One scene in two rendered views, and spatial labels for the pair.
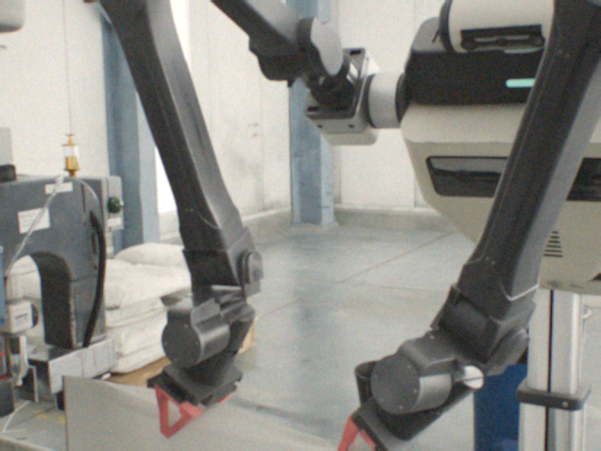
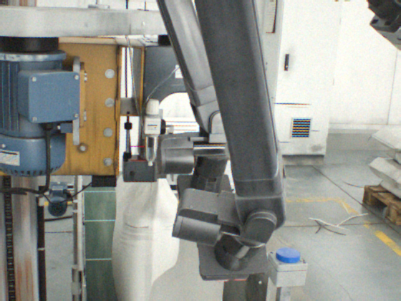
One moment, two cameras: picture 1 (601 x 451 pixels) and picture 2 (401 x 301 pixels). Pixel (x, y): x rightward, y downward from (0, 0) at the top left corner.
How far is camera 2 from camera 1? 68 cm
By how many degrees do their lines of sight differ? 46
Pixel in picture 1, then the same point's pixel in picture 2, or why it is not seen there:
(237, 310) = (210, 150)
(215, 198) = (197, 70)
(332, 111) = (382, 24)
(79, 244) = not seen: hidden behind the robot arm
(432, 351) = (200, 202)
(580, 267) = not seen: outside the picture
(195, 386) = not seen: hidden behind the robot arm
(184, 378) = (185, 185)
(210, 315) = (182, 147)
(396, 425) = (216, 254)
